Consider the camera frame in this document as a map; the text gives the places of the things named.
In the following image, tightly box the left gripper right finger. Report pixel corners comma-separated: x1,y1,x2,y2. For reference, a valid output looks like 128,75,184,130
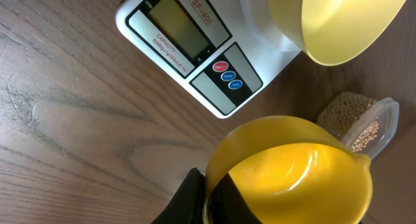
209,173,262,224

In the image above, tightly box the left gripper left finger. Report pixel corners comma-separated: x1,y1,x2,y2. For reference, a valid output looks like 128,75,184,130
151,168,205,224

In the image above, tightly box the yellow measuring scoop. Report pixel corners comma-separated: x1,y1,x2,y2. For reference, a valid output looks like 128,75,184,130
203,116,373,223

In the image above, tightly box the white digital kitchen scale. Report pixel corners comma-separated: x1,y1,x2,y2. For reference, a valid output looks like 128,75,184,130
115,0,300,119

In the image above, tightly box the yellow plastic bowl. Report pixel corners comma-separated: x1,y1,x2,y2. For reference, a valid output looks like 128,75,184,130
267,0,406,66

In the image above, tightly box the soybeans pile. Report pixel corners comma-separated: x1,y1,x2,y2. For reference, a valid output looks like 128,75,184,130
316,92,379,152

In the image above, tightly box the clear plastic bean container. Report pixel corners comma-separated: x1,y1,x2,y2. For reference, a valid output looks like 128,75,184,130
315,91,400,161

